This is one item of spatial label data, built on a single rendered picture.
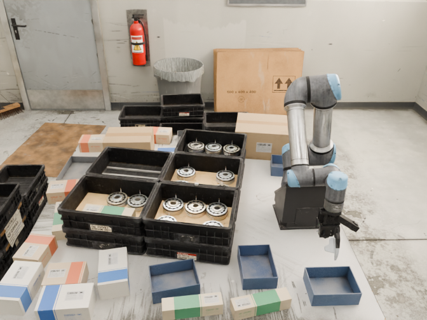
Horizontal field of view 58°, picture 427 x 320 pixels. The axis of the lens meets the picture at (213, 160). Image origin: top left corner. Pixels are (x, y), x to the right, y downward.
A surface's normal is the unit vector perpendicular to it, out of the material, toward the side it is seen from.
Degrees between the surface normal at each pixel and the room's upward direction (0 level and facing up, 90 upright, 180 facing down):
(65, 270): 0
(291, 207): 90
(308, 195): 90
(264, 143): 90
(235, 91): 76
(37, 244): 0
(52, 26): 90
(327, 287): 0
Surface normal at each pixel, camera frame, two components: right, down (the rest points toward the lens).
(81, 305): 0.01, -0.85
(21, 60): 0.04, 0.52
